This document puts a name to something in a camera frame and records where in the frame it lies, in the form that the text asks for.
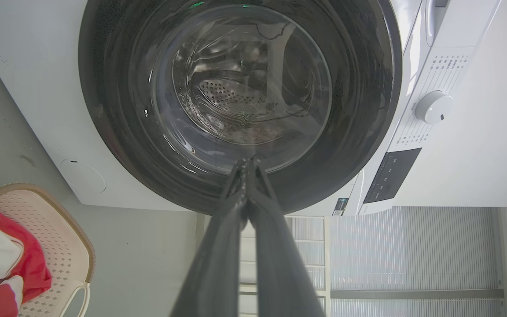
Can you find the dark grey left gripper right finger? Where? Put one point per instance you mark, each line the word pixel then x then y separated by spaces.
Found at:
pixel 280 264

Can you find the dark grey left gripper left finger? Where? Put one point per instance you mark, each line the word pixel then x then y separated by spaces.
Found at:
pixel 218 259

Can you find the beige perforated laundry basket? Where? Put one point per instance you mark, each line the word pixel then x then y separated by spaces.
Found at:
pixel 55 255

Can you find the white ribbed window blind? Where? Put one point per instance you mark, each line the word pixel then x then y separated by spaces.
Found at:
pixel 412 259

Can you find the black washer display panel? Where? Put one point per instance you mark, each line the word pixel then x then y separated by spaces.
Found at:
pixel 391 174

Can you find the round black washing machine door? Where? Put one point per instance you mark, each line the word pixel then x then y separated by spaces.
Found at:
pixel 240 101

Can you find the red garment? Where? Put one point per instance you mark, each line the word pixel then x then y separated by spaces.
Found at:
pixel 29 259

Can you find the white front-load washing machine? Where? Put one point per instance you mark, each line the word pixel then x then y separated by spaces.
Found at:
pixel 456 145

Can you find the white round control dial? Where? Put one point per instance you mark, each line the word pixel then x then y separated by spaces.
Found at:
pixel 433 107

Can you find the white detergent drawer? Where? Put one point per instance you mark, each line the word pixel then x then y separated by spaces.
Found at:
pixel 456 22

